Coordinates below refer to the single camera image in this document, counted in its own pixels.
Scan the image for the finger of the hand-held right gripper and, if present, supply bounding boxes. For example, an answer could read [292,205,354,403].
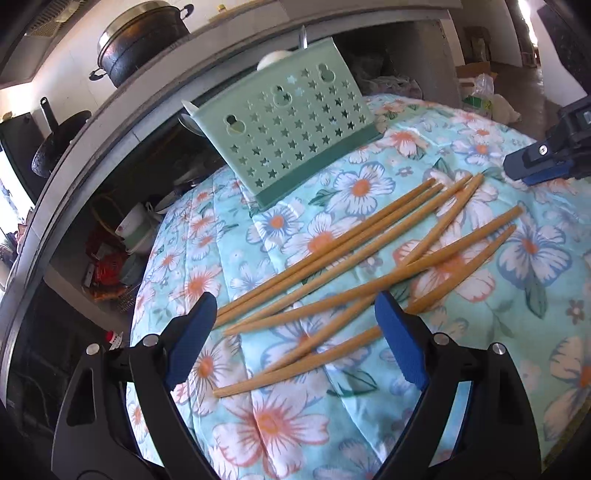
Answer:
[524,164,575,186]
[503,142,573,178]

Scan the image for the black steamer pot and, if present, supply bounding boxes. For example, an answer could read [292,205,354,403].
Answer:
[89,0,195,88]

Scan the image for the black cabinet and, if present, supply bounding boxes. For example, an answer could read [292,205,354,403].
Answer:
[0,113,47,199]

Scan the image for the white sack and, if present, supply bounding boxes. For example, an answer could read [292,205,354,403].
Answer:
[494,92,520,123]

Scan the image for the pile of wooden chopsticks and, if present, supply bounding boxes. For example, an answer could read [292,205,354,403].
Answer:
[213,173,525,398]

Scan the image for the cardboard box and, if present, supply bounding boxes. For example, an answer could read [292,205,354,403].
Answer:
[455,62,499,109]

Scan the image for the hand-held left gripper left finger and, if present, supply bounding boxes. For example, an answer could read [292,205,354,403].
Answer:
[51,292,219,480]

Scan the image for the red plastic bag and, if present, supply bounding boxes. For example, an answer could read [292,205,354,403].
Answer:
[83,231,131,302]

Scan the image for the plastic bag with green label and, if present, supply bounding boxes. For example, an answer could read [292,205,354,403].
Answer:
[462,74,498,112]

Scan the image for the floral quilted blanket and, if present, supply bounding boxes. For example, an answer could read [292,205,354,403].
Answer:
[124,92,591,480]

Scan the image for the crumpled clear plastic bag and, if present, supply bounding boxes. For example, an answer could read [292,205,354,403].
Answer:
[360,76,423,100]

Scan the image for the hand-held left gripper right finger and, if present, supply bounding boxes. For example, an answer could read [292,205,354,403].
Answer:
[374,291,541,480]

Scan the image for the black wok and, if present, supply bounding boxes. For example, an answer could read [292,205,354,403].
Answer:
[31,97,93,179]

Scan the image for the green star-perforated utensil holder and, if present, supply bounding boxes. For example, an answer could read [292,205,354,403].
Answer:
[191,39,384,213]

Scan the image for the stacked ceramic bowls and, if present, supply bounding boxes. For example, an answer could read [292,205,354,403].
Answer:
[115,203,160,256]

